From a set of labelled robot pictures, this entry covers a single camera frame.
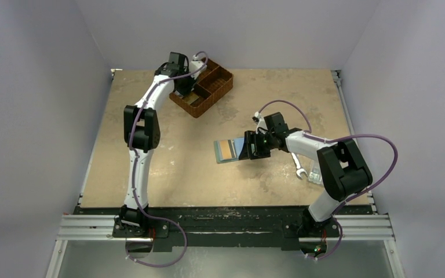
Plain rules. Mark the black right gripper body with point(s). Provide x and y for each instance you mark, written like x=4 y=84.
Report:
x=251 y=145

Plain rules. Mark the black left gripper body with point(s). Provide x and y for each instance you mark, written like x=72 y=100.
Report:
x=188 y=83

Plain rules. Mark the teal card holder wallet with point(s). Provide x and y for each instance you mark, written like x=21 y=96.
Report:
x=237 y=146

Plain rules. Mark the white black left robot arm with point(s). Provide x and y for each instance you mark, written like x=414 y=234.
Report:
x=142 y=133

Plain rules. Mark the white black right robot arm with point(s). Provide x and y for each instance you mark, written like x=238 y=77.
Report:
x=342 y=166

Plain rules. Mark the brown woven divided basket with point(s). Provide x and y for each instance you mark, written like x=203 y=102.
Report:
x=212 y=84

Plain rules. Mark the silver wrench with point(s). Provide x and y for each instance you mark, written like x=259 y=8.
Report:
x=300 y=171

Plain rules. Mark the clear plastic box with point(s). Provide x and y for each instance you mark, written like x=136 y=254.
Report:
x=314 y=174

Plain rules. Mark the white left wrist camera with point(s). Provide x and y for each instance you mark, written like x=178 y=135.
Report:
x=196 y=66

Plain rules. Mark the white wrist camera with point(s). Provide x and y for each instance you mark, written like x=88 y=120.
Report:
x=260 y=122
x=196 y=66

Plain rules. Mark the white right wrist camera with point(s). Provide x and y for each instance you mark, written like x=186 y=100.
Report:
x=260 y=122

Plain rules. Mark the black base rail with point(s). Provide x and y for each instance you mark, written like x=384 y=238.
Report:
x=286 y=227

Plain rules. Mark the aluminium frame rail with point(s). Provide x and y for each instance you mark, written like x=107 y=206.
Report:
x=84 y=226

